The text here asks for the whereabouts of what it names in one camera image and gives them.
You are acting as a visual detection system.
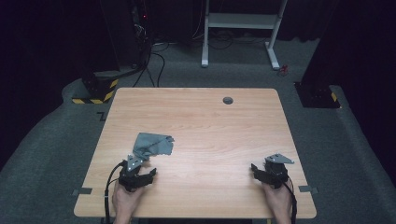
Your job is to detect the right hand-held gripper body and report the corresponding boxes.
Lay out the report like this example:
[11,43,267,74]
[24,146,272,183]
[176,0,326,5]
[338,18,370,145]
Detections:
[260,153,295,189]

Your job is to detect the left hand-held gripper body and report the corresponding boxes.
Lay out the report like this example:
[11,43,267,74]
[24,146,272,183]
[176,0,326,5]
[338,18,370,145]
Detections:
[118,154,156,192]

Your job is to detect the grey cloth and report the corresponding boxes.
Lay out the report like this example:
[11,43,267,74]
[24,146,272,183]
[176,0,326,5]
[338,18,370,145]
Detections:
[132,132,176,161]

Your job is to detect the person's left hand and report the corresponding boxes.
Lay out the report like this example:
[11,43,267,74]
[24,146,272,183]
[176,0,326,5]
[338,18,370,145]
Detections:
[111,181,146,217]

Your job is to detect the person's right hand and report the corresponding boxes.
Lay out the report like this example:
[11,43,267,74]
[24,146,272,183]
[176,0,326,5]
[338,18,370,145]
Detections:
[262,179,294,217]

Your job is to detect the grey tape strip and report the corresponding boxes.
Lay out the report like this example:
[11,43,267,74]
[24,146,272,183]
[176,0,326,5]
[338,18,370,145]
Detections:
[72,187,93,196]
[298,185,319,194]

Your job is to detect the black square stand base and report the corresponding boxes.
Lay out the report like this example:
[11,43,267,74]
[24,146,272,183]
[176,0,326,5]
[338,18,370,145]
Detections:
[293,81,341,109]

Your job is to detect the black base with yellow stripes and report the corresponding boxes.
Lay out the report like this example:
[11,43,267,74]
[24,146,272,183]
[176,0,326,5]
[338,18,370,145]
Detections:
[72,69,120,105]

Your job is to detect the dark equipment rack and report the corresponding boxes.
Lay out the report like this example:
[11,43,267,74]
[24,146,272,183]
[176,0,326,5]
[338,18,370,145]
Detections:
[99,0,152,70]

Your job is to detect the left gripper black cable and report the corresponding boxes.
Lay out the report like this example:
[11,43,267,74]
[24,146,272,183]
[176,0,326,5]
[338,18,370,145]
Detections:
[104,161,125,224]

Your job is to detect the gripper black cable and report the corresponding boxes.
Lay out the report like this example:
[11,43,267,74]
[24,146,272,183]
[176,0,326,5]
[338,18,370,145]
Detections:
[104,161,125,224]
[281,176,298,224]

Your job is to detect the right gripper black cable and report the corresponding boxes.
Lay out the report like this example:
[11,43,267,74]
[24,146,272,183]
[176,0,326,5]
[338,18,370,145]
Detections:
[281,176,298,224]

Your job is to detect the black floor cable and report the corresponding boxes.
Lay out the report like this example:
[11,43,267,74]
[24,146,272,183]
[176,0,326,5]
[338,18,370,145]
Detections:
[133,50,166,89]

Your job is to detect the tangle of black cables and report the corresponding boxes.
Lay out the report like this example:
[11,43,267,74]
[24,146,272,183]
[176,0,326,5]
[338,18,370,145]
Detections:
[207,29,269,50]

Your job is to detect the white metal stand frame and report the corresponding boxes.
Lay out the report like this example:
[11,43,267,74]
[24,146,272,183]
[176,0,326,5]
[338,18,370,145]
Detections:
[201,0,289,71]

